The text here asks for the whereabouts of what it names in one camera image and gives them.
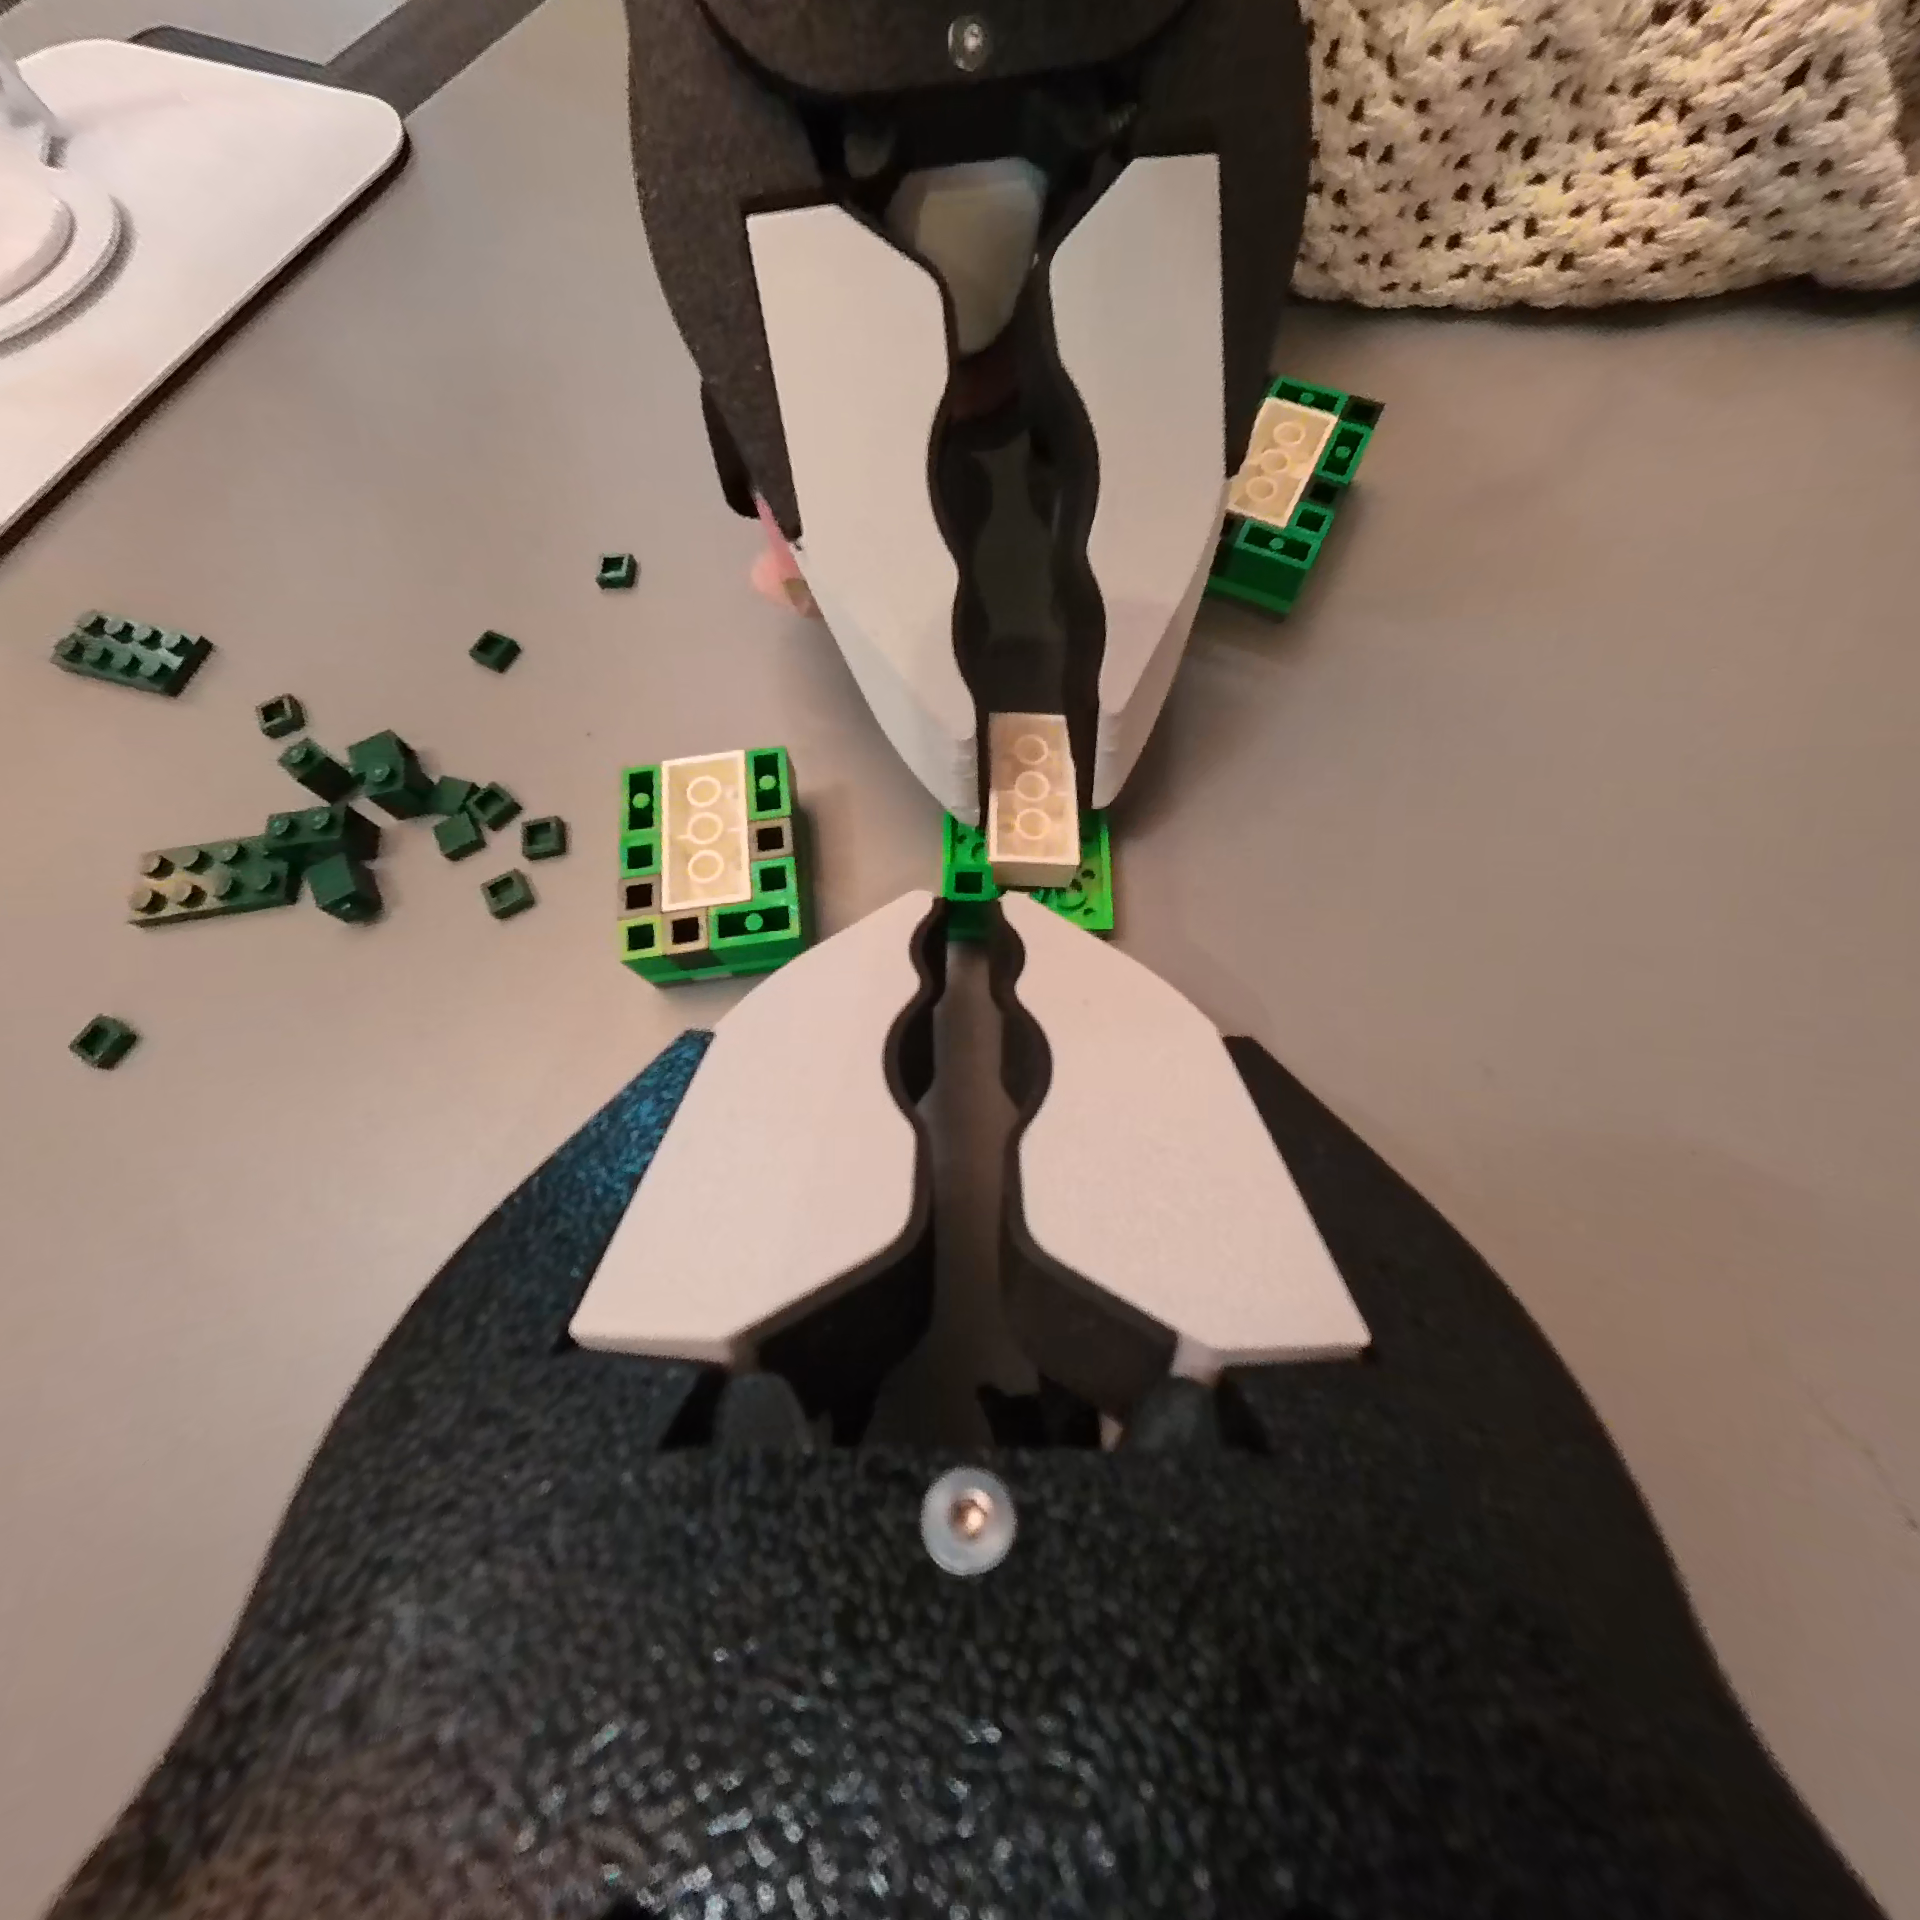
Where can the scattered dark green lego pieces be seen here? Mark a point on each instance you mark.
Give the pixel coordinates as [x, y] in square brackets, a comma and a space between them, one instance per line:
[345, 811]

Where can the person's right hand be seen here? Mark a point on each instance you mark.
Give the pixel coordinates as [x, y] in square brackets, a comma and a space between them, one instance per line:
[781, 563]

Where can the book stand with white base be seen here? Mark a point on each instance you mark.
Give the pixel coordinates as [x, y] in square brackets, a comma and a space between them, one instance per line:
[180, 225]

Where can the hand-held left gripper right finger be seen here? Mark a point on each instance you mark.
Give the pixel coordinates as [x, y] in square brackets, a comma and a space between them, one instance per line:
[1185, 1185]

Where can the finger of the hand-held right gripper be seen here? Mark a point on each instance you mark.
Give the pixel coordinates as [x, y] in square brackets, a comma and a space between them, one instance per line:
[854, 451]
[1154, 420]

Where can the green lego assembly white brick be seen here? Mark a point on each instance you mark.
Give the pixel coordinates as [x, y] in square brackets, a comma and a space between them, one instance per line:
[704, 855]

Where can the dark green lego plate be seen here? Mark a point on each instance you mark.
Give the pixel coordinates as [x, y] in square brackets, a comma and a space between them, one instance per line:
[132, 653]

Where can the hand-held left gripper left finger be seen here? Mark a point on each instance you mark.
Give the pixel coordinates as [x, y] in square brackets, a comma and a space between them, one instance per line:
[750, 1185]

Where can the green lego creeper head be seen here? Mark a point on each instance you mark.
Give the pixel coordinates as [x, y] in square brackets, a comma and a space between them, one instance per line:
[1291, 494]

